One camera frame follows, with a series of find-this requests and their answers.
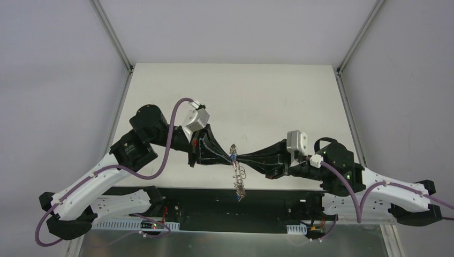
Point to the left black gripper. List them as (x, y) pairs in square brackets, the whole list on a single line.
[(197, 151)]

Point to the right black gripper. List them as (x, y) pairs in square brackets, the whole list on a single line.
[(282, 160)]

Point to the metal disc keyring holder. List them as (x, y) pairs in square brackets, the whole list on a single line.
[(239, 175)]

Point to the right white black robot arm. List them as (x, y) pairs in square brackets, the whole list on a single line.
[(348, 189)]

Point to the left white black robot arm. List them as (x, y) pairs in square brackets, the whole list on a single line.
[(73, 211)]

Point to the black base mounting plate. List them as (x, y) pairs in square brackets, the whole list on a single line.
[(219, 210)]

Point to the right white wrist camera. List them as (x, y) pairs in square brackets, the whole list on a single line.
[(296, 145)]

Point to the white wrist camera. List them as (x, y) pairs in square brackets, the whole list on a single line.
[(296, 145), (195, 120)]

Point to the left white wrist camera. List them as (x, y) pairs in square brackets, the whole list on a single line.
[(195, 120)]

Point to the right white cable duct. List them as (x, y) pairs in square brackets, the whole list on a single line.
[(298, 229)]

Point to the white cable duct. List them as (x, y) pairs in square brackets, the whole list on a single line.
[(129, 224), (298, 229)]

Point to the left white cable duct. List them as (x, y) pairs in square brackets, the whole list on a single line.
[(129, 224)]

